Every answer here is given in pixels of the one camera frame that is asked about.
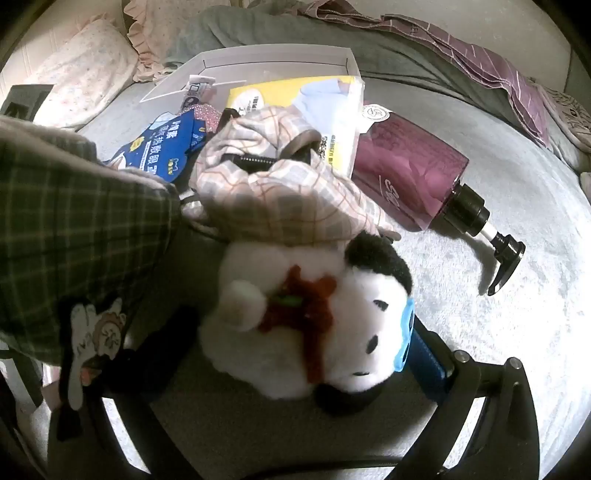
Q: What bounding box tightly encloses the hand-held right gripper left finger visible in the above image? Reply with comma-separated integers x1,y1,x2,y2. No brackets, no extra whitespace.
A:
46,305,208,480

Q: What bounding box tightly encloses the yellow packet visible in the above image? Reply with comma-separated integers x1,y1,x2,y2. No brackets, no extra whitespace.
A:
224,76,365,181

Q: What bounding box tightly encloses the purple plaid blanket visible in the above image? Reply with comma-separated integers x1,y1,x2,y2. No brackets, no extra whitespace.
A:
305,0,552,148

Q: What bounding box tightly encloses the white plush dog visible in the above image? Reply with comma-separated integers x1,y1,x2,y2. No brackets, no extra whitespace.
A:
198,231,416,416

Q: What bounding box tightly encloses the white cardboard box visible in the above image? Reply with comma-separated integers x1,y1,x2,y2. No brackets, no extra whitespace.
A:
139,44,361,108

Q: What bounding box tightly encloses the floral pillow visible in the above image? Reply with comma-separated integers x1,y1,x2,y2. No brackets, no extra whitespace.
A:
14,18,139,130

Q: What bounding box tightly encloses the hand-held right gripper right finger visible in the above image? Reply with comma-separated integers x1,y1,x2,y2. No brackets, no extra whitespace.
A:
406,314,541,480

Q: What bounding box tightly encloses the printed beige cloth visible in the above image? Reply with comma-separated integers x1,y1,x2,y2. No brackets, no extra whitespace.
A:
540,88,591,151

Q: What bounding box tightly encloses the blue cartoon packet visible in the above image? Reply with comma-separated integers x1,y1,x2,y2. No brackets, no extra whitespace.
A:
102,108,213,174

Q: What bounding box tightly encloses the grey-green blanket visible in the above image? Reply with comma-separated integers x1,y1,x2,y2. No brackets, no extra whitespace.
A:
161,4,591,176

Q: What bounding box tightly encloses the small white packet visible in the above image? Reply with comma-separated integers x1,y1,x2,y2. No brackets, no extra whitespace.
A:
182,74,218,109

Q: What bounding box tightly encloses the purple pump bottle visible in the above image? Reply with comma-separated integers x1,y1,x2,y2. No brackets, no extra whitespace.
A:
351,104,527,296

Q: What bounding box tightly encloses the pink ruffled pillow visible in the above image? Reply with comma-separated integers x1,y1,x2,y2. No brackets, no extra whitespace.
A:
122,0,208,84

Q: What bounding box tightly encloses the green plaid pouch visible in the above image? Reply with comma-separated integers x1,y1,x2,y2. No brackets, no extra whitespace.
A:
0,115,185,411

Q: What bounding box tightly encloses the pink dotted pouch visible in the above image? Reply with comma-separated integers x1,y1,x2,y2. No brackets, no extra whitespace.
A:
187,102,225,134

